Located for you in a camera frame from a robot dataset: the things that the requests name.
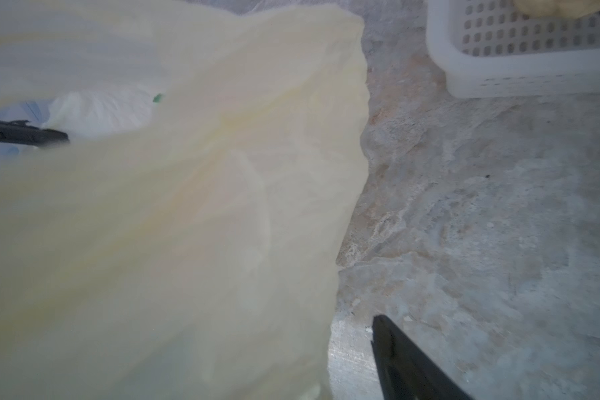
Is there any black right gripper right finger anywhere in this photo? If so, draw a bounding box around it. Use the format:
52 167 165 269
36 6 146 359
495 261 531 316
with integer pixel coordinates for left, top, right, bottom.
371 314 472 400

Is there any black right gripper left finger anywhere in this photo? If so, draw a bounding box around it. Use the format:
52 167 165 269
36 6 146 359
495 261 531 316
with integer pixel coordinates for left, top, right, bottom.
0 120 69 148

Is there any yellow plastic bag orange print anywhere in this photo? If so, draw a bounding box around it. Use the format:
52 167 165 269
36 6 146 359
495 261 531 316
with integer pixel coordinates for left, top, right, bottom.
0 1 369 399

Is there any pale yellow pear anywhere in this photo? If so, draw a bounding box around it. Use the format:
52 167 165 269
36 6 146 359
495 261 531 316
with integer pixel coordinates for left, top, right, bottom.
513 0 600 19

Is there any white perforated plastic basket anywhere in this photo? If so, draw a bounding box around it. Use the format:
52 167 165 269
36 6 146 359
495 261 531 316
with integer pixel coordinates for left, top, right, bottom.
426 1 600 98

